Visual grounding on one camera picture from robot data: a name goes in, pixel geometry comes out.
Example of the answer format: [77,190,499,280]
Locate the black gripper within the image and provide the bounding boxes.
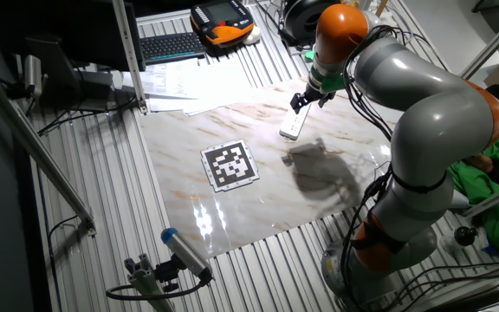
[289,84,337,114]

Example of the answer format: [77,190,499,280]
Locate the white power strip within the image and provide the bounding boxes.
[278,102,314,141]

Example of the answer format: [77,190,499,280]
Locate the bare person hand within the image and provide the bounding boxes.
[463,153,496,174]

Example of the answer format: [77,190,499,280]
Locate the black round drum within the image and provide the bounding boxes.
[282,0,341,47]

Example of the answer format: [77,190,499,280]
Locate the white paper stack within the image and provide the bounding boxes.
[147,58,302,117]

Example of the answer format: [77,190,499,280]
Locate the black white fiducial marker board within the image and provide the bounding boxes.
[200,139,261,193]

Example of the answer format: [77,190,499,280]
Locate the orange black teach pendant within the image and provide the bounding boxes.
[189,0,256,47]

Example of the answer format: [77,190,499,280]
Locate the marble pattern mat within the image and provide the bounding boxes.
[139,76,406,260]

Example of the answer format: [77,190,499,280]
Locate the printed paper sheet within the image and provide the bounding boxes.
[121,63,201,100]

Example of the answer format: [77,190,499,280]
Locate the black keyboard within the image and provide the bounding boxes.
[139,31,207,65]

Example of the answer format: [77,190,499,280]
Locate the white folded cloth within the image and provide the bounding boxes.
[450,190,471,210]

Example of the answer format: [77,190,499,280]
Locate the white bottle with black cap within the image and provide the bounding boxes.
[439,225,479,257]

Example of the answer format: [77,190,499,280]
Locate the black monitor stand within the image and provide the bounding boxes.
[24,36,116,113]

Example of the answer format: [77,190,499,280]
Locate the aluminium frame strut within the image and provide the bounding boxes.
[0,60,98,237]
[463,177,499,218]
[460,3,499,80]

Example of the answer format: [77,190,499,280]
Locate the aluminium frame post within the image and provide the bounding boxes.
[111,0,149,114]

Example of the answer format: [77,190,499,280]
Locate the silver camera with blue cap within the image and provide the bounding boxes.
[160,227,214,283]

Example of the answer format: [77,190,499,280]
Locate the black camera clamp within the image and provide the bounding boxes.
[153,255,182,294]

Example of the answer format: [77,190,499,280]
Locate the short aluminium profile post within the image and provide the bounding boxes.
[123,253,177,312]

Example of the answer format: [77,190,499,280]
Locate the black camera cable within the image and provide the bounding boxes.
[105,270,214,302]

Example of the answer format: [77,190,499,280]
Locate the small silver camera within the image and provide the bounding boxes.
[23,54,43,99]

